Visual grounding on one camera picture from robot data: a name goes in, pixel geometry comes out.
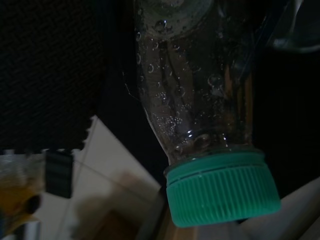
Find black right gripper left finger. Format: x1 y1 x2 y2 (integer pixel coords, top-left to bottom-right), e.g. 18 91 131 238
107 0 141 101

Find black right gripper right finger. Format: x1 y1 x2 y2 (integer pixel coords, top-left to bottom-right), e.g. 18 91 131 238
251 0 298 101

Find clear bottle with green cap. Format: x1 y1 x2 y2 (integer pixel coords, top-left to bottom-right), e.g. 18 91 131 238
133 0 281 228

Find black puzzle foam mat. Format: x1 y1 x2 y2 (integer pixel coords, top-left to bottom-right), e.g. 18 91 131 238
0 0 107 151

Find black ribbed plastic tray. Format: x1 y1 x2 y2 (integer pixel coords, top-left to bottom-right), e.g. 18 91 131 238
44 151 74 198

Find large brown cardboard box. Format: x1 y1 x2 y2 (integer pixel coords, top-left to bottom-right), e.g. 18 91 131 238
72 169 163 240

